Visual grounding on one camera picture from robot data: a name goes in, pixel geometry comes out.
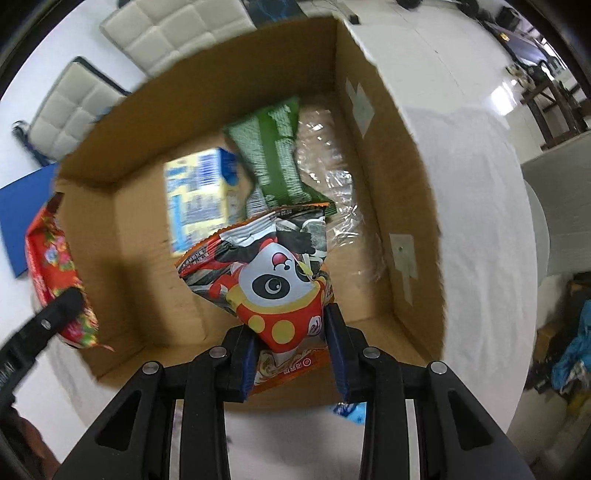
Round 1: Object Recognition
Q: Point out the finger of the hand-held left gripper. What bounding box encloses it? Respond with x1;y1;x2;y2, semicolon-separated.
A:
0;287;86;393

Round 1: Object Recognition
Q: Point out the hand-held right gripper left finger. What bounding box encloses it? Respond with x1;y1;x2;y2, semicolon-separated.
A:
52;325;260;480

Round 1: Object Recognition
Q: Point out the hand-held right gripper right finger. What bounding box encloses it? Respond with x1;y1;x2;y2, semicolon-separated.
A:
323;302;539;480

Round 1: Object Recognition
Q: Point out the red floral snack packet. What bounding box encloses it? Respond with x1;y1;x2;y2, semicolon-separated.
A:
25;193;114;352

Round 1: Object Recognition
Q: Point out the panda print snack packet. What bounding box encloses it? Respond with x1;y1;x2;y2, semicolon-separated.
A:
174;203;335;397

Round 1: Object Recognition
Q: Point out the cardboard box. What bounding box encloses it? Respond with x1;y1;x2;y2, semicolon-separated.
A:
54;16;448;404

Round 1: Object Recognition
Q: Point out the light blue wrapper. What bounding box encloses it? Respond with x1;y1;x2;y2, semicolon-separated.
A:
333;401;368;425

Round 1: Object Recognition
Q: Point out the blue folder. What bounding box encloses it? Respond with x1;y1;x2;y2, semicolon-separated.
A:
0;162;61;278

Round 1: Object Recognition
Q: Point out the clear plastic bread bag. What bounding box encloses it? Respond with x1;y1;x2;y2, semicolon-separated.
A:
295;107;385;282

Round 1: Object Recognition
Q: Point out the blue and yellow carton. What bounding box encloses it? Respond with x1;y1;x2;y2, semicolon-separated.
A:
164;147;241;257

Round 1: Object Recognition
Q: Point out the white padded chair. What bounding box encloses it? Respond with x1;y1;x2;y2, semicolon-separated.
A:
100;0;269;77
28;58;132;162

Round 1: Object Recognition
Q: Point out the green snack packet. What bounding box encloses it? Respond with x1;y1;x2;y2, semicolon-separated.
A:
223;96;334;217

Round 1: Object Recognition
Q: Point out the blue plastic bag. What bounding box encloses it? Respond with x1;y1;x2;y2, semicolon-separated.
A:
551;302;591;395

